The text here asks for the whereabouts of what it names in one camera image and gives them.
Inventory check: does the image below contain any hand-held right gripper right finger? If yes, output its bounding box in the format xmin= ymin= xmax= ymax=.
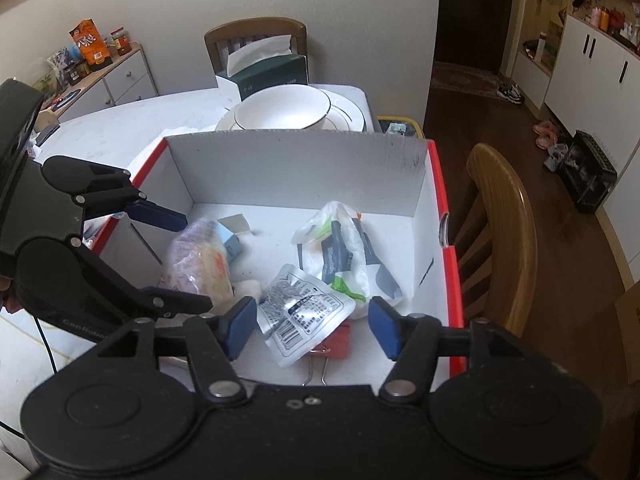
xmin=368 ymin=296 xmax=527 ymax=403

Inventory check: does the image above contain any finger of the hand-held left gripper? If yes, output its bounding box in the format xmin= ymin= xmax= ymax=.
xmin=42 ymin=156 xmax=189 ymax=234
xmin=80 ymin=247 xmax=214 ymax=323

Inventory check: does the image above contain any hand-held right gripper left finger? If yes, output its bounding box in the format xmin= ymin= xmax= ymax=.
xmin=97 ymin=296 xmax=259 ymax=406

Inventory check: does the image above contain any pink printed plastic packet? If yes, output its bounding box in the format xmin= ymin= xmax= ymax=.
xmin=160 ymin=217 xmax=236 ymax=306

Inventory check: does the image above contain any red binder clip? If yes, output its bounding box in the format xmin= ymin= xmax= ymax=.
xmin=301 ymin=324 xmax=352 ymax=387

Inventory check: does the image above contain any silver printed snack packet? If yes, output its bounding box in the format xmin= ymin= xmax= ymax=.
xmin=257 ymin=263 xmax=357 ymax=369

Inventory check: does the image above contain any light blue carton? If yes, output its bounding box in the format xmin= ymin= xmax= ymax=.
xmin=216 ymin=213 xmax=254 ymax=261

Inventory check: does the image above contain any white and green plastic bag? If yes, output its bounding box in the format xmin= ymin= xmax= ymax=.
xmin=291 ymin=200 xmax=407 ymax=307

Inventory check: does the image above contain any red cardboard box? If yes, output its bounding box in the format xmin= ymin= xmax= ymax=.
xmin=82 ymin=130 xmax=472 ymax=392

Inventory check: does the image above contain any white rimmed plate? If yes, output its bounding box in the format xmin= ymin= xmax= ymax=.
xmin=220 ymin=88 xmax=369 ymax=132
xmin=214 ymin=107 xmax=370 ymax=134

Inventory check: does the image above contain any white side cabinet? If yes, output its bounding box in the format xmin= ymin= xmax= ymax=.
xmin=50 ymin=42 xmax=160 ymax=122

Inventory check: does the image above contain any wooden slat-back chair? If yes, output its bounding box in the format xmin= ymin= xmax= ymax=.
xmin=446 ymin=142 xmax=539 ymax=343
xmin=204 ymin=17 xmax=309 ymax=86

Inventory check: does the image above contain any white rimmed bowl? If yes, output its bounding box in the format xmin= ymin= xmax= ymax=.
xmin=235 ymin=84 xmax=331 ymax=131

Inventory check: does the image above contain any red sauce jar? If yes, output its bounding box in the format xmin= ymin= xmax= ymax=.
xmin=110 ymin=27 xmax=132 ymax=57

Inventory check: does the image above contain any orange snack bag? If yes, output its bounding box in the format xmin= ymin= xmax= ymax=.
xmin=68 ymin=19 xmax=111 ymax=69

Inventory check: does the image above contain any green and white tissue box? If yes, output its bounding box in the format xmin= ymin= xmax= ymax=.
xmin=215 ymin=34 xmax=309 ymax=104

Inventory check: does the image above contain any bin with yellow liner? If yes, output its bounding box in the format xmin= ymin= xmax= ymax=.
xmin=376 ymin=115 xmax=425 ymax=139

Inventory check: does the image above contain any pair of pink slippers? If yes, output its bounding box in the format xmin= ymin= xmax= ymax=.
xmin=532 ymin=119 xmax=562 ymax=150

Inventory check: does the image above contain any black floor rack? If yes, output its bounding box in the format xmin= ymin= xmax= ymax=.
xmin=556 ymin=130 xmax=619 ymax=214

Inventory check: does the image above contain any patterned doormat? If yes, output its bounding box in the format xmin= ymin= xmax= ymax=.
xmin=431 ymin=61 xmax=501 ymax=97

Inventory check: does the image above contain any pair of dark sneakers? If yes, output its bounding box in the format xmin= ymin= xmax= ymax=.
xmin=496 ymin=81 xmax=525 ymax=106

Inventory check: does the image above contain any dark door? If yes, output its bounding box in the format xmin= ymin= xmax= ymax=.
xmin=439 ymin=0 xmax=531 ymax=73

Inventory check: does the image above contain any black cable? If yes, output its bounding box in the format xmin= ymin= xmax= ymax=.
xmin=32 ymin=310 xmax=57 ymax=376

